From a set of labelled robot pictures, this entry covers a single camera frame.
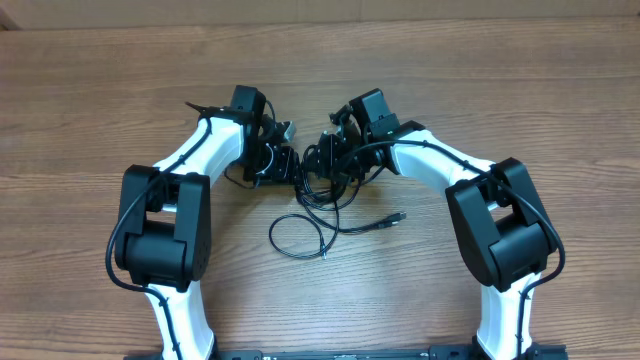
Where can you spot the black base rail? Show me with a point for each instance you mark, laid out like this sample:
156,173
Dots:
439,352

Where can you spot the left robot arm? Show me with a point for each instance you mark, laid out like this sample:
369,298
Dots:
161,243

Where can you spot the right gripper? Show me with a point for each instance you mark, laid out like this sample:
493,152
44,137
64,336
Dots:
330,166

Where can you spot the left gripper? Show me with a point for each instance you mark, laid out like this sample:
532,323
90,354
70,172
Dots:
283,170

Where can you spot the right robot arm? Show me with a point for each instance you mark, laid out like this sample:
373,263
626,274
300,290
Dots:
503,232

